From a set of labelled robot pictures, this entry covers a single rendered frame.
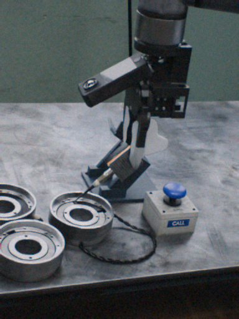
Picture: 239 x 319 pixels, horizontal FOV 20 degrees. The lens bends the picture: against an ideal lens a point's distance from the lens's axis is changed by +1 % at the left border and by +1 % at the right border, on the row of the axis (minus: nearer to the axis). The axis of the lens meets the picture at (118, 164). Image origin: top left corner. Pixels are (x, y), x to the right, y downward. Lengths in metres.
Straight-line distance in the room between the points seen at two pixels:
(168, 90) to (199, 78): 2.02
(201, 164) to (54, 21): 1.45
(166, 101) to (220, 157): 0.38
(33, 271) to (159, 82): 0.35
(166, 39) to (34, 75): 1.79
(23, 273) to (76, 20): 1.85
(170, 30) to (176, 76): 0.09
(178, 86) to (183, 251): 0.27
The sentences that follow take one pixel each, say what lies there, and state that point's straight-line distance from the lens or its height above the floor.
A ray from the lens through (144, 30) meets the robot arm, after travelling 1.00.
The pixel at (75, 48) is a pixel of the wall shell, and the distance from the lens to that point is 2.76.
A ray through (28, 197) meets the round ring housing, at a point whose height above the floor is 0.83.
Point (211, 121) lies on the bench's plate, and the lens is 1.56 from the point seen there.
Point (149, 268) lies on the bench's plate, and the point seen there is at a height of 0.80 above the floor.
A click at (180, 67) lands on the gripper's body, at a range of 1.04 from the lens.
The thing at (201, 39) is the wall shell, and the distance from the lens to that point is 2.97.
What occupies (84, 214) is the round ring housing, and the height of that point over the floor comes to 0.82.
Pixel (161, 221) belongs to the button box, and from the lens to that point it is 1.10.
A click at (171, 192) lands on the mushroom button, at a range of 1.10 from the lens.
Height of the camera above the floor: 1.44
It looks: 29 degrees down
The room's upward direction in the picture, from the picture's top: 10 degrees clockwise
